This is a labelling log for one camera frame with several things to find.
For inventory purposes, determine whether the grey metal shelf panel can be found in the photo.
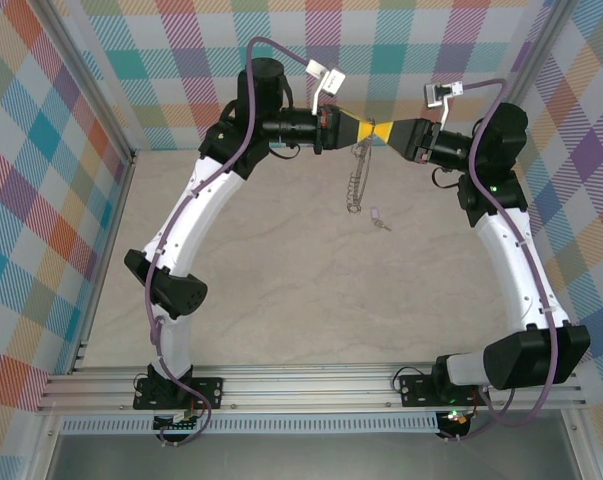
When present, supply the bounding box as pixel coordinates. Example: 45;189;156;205
45;430;582;480

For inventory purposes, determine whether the aluminium side floor rail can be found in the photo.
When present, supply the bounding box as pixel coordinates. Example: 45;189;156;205
69;149;138;376

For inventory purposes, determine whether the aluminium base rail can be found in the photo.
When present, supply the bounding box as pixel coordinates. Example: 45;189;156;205
34;363;588;415

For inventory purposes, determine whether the thin black wire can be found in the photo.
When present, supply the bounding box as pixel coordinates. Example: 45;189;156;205
432;167;465;190
268;142;305;162

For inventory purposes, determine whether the white slotted cable duct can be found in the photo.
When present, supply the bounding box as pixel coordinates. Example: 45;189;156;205
60;412;440;435

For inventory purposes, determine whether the short aluminium frame post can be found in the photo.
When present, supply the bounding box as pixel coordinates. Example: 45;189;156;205
28;412;65;480
560;407;595;480

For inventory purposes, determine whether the grey beaded bracelet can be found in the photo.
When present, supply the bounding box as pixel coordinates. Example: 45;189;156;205
343;133;377;215

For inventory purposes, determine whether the small black controller board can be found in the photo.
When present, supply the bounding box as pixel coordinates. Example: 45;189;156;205
152;409;203;432
438;407;477;440

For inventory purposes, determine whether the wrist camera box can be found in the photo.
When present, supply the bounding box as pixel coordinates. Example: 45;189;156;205
424;79;466;129
304;58;347;116

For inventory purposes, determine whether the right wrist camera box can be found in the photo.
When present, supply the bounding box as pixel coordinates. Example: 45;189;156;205
424;79;466;129

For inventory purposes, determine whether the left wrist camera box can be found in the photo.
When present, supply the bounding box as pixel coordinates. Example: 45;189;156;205
304;58;347;116

